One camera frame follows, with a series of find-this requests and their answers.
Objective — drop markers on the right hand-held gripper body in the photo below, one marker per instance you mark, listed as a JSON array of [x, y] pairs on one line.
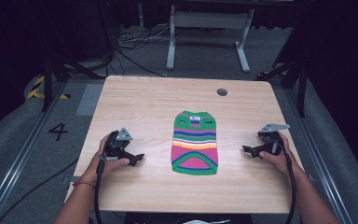
[[270, 141]]

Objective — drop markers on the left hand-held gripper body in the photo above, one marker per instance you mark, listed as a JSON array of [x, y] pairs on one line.
[[118, 143]]

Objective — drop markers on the striped knitted pet sweater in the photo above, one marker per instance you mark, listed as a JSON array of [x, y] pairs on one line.
[[195, 146]]

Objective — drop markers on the person's right hand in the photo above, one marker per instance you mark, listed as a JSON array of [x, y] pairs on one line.
[[279, 160]]

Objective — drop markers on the person's left hand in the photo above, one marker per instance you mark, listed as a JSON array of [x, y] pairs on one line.
[[112, 165]]

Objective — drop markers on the grey round table grommet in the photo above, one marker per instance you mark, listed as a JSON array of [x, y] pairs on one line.
[[222, 92]]

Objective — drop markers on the black metal stand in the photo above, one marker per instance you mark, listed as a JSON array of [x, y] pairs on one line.
[[301, 81], [52, 74]]

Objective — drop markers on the white cloth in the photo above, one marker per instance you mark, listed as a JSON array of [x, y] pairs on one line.
[[203, 221]]

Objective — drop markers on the yellow black hazard tape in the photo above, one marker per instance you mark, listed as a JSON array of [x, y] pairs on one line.
[[35, 91]]

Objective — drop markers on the aluminium floor rail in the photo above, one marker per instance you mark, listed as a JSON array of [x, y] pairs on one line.
[[320, 149], [15, 161]]

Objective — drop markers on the white metal stand frame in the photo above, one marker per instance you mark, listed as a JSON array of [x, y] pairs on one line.
[[209, 20]]

